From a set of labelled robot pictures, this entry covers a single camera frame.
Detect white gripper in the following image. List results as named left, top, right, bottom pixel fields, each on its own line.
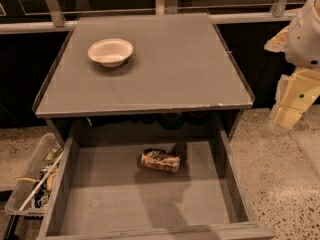
left=264, top=0, right=320, bottom=129

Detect orange drink can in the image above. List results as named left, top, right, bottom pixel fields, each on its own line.
left=140, top=148, right=181, bottom=173

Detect grey cabinet counter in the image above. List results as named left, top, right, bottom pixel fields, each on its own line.
left=33, top=14, right=254, bottom=141

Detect open grey top drawer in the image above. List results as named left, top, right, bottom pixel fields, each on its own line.
left=37, top=130, right=275, bottom=240

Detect white paper bowl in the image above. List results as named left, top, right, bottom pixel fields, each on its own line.
left=87, top=38, right=133, bottom=68

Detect grey metal railing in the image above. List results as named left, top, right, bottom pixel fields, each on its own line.
left=0, top=0, right=307, bottom=33

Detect white stick in bin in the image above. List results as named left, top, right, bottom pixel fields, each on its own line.
left=18, top=152, right=63, bottom=211

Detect clear plastic bin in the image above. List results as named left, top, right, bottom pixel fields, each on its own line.
left=5, top=133, right=63, bottom=217

